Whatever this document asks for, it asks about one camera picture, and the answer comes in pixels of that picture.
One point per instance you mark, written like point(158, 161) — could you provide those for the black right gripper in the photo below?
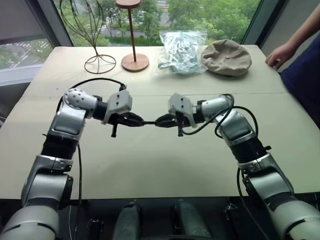
point(180, 120)

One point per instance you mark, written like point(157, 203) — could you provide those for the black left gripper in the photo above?
point(119, 119)

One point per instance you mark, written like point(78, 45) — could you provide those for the thin black marker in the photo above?
point(149, 122)

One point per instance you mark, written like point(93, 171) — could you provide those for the bystander bare forearm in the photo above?
point(306, 30)

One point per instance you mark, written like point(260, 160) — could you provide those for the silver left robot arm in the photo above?
point(65, 122)

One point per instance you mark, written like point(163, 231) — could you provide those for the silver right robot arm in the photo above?
point(236, 125)

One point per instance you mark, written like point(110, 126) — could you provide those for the beige flat cap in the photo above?
point(226, 58)

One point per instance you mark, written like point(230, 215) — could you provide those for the bystander bare hand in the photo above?
point(281, 55)

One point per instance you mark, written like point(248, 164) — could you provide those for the wooden hat stand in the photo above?
point(135, 62)

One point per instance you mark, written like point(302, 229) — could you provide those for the clear plastic bag with contents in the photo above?
point(181, 52)

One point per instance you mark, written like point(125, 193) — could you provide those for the dark rounded shape under table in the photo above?
point(128, 222)
point(187, 222)

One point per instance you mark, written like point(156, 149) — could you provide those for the small black clamp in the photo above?
point(95, 223)
point(230, 208)

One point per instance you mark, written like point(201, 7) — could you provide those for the bystander dark blue clothing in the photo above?
point(303, 87)

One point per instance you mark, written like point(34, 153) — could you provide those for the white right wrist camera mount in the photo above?
point(178, 102)

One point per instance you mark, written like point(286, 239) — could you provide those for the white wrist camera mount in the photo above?
point(120, 101)
point(178, 102)

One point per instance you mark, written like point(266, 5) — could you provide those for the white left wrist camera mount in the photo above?
point(120, 101)

